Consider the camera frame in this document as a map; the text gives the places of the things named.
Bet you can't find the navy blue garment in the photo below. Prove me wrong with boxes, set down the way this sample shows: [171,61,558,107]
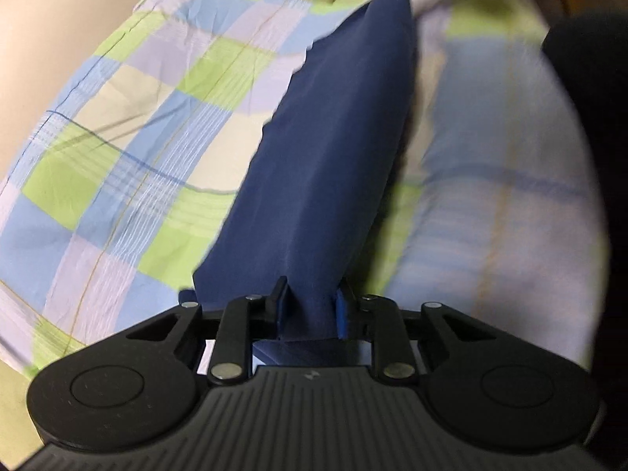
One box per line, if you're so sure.
[193,0,416,366]

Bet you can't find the plaid bed sheet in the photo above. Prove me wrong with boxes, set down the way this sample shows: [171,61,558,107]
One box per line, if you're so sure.
[1,0,607,376]

